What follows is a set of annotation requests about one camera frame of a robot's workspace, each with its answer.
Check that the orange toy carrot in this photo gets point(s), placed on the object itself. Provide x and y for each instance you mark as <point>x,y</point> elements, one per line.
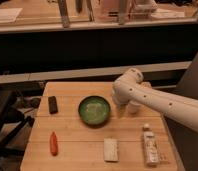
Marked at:
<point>53,144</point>

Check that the white plastic cup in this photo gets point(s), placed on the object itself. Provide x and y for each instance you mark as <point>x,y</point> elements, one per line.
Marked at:
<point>133,107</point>

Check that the white tube bottle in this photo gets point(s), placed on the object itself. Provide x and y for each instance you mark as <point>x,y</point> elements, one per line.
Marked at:
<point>150,147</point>

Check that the black rectangular block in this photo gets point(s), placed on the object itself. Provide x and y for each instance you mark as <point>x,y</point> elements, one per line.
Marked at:
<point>52,103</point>

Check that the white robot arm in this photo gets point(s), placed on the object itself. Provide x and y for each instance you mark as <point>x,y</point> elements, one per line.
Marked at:
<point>128,87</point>

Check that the green bowl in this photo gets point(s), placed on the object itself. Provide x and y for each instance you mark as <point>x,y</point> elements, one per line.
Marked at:
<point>94,110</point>

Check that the white rectangular sponge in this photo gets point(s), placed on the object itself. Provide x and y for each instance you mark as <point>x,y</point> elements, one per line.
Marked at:
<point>111,150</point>

